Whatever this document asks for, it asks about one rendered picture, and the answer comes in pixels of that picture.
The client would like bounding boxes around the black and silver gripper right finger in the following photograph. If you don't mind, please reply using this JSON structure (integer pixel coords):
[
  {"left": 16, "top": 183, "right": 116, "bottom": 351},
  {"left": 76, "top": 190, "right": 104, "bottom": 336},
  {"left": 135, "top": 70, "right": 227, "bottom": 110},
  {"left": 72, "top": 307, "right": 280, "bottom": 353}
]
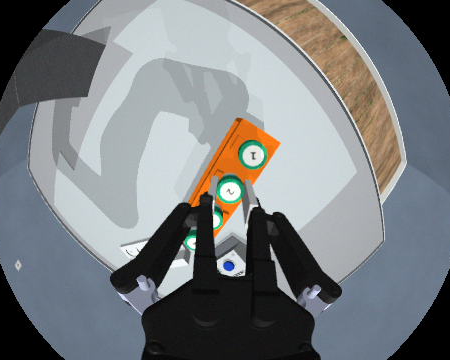
[{"left": 242, "top": 179, "right": 342, "bottom": 327}]

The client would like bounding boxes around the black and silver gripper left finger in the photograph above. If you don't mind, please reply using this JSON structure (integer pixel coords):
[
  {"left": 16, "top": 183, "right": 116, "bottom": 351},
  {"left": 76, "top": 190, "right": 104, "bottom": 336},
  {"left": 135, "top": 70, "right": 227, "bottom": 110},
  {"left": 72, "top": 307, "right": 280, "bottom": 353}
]
[{"left": 110, "top": 175, "right": 221, "bottom": 327}]

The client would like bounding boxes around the white tray with round nests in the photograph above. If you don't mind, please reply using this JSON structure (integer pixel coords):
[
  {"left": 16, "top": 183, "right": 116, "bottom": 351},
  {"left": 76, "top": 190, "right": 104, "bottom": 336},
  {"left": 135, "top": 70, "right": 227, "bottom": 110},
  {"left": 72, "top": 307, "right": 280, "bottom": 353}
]
[{"left": 120, "top": 238, "right": 191, "bottom": 268}]

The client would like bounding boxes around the light grey bench mat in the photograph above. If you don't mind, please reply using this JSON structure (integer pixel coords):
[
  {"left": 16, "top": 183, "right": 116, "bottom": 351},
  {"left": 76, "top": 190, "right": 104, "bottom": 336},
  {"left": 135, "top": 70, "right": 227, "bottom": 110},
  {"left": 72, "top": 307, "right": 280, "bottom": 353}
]
[{"left": 54, "top": 0, "right": 357, "bottom": 268}]

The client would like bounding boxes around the orange tube rack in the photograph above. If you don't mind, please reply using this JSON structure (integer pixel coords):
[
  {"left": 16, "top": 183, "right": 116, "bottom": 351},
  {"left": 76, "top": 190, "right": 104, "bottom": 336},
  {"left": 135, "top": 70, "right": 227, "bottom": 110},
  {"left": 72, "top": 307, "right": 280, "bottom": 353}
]
[{"left": 188, "top": 118, "right": 281, "bottom": 237}]

